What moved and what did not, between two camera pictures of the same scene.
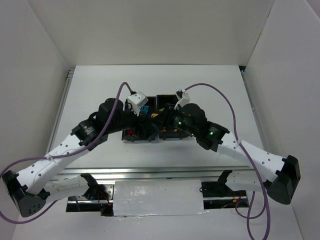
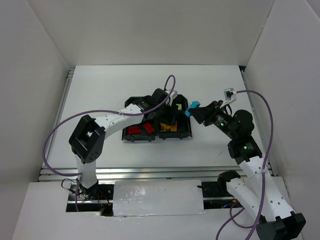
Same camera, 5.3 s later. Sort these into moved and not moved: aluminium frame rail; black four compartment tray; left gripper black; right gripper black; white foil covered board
Moved: right gripper black; left gripper black
Not moved: aluminium frame rail; black four compartment tray; white foil covered board
